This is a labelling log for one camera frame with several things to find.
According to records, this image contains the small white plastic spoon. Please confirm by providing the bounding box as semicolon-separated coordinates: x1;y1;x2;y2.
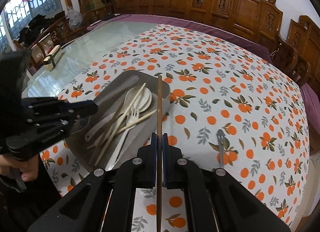
87;89;151;150

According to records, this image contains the light bamboo chopstick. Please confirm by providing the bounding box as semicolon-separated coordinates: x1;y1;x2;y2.
116;109;157;135
94;82;147;167

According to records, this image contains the small cream box on table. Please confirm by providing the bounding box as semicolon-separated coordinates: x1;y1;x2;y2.
43;45;62;71

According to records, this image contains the window with metal grille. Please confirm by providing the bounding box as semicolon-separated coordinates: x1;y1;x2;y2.
1;0;63;53

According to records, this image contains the clear plastic bag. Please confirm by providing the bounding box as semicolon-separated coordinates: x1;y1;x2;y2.
67;6;83;31

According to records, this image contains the grey metal tray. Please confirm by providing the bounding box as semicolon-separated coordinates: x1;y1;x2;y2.
66;70;158;172

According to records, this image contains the dark wooden chopstick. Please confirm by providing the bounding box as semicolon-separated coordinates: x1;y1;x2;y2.
89;101;124;166
156;75;163;232

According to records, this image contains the carved wooden sofa bench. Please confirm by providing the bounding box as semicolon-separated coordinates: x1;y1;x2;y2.
115;0;298;72

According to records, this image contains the orange-print tablecloth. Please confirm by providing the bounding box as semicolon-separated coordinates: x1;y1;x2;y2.
43;22;309;228

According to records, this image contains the purple armchair cushion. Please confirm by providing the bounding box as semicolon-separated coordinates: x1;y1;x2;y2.
300;83;320;134

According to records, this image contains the wooden chair at left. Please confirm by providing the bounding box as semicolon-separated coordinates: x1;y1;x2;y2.
12;15;89;70

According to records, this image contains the smiley-handle metal fork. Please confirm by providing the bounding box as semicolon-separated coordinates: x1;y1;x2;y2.
216;129;225;169

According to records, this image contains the person's left hand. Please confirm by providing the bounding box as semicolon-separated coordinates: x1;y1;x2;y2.
0;155;39;182

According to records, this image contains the carved wooden armchair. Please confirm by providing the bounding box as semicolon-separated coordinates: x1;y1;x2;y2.
286;15;320;97

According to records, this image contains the large white plastic spoon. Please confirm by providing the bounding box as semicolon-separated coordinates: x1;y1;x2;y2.
84;85;153;143

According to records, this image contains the white plastic fork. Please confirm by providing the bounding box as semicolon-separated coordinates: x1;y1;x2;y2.
105;106;139;171

